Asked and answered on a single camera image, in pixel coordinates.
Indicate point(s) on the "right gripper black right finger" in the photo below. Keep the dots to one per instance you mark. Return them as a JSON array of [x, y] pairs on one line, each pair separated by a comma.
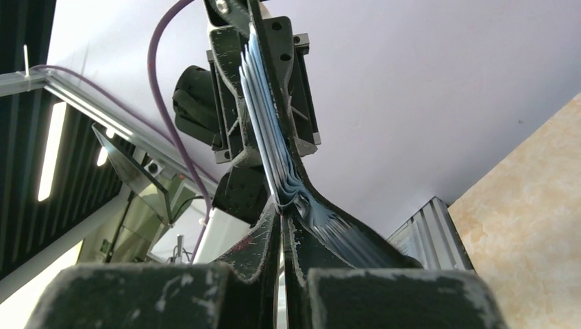
[[322, 291]]

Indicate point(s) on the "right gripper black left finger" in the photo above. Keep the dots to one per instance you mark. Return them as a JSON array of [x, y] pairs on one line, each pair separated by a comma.
[[237, 290]]

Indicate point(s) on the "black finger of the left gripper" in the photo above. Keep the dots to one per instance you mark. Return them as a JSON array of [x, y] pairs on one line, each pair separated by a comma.
[[285, 52], [235, 142]]

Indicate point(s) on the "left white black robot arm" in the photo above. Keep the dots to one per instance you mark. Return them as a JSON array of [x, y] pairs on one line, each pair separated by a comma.
[[191, 39]]

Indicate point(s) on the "dark monitor screen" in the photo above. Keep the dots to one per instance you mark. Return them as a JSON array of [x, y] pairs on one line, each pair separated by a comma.
[[136, 177]]

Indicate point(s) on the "aluminium frame rail right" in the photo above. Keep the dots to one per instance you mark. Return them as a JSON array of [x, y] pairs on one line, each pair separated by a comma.
[[431, 237]]

